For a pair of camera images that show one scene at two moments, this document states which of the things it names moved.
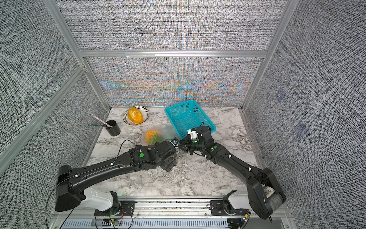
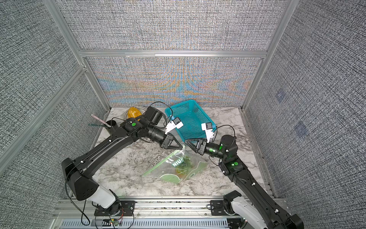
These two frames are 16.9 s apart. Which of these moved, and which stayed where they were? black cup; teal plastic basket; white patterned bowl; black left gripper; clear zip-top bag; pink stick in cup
Moved: black left gripper; clear zip-top bag
Stayed: black cup; pink stick in cup; white patterned bowl; teal plastic basket
